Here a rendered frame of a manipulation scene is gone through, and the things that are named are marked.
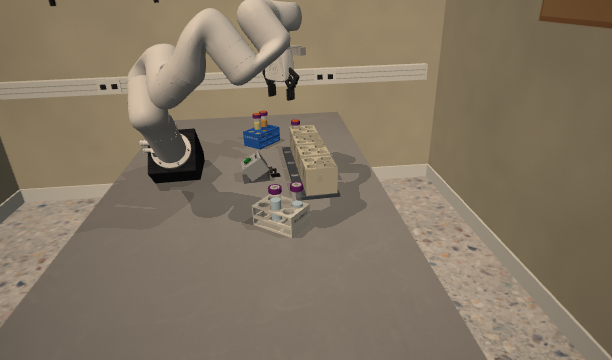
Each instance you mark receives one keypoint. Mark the blue tube rack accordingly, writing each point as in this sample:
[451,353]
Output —
[253,140]

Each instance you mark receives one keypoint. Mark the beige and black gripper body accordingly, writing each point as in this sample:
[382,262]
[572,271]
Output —
[279,69]

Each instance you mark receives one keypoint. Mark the beige bucket adapter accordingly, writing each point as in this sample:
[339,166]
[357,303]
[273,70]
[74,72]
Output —
[303,130]
[310,151]
[310,139]
[319,175]

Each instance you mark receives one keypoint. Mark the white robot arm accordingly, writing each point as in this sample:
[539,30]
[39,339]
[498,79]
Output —
[155,89]

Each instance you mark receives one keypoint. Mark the beige tube rack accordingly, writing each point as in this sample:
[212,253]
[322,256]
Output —
[290,225]

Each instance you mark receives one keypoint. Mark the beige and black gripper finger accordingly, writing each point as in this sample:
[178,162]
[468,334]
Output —
[291,84]
[271,86]

